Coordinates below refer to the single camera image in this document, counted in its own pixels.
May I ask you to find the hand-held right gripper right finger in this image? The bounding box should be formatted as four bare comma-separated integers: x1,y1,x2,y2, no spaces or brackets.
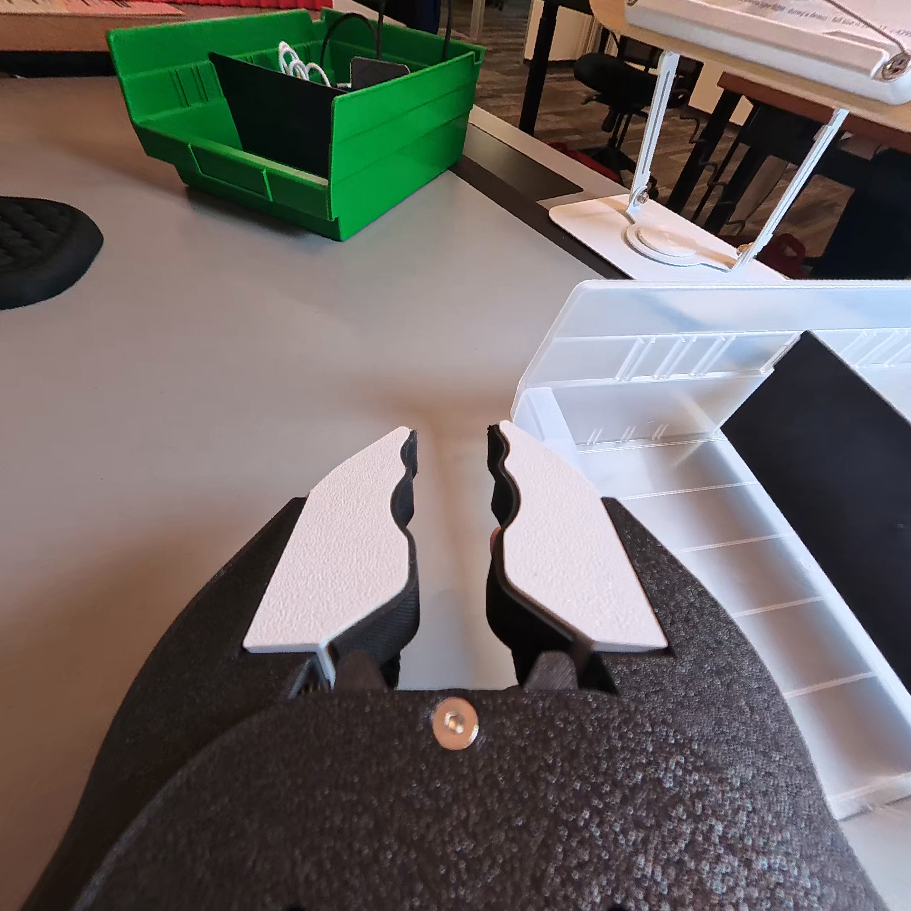
485,420,671,695

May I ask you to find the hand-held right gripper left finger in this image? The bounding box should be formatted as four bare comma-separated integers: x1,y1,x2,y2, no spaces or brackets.
242,426,421,695

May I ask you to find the clear plastic storage bin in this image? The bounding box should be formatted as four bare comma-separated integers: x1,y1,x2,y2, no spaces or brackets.
514,279,911,819

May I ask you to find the green plastic storage bin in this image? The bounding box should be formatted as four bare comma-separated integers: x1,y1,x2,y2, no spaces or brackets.
107,7,486,243

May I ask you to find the white usb cable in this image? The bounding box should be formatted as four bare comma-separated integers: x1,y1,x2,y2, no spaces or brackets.
276,40,335,90

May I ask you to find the black bin divider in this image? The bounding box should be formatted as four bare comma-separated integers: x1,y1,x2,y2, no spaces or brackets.
720,331,911,695
208,51,335,175

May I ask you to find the instruction sheet on stand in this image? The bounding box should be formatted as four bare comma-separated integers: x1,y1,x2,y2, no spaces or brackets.
548,0,911,275

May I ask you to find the red bag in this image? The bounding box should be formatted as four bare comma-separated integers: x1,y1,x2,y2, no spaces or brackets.
765,233,809,280
566,146,631,172

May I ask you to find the black wrist rest pad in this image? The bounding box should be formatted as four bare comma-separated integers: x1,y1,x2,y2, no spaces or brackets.
0,195,105,310

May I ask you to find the black office chair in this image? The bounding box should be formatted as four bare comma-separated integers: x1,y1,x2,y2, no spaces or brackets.
573,36,706,172

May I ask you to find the brown background desk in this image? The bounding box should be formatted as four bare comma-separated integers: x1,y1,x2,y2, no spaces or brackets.
717,71,911,214

